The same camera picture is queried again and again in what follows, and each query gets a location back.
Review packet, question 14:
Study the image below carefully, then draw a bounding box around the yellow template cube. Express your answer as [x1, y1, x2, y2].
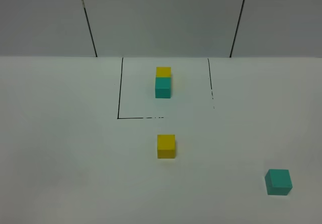
[156, 67, 172, 78]

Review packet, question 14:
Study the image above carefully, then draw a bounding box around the teal template cube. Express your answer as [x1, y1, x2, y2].
[155, 77, 172, 99]

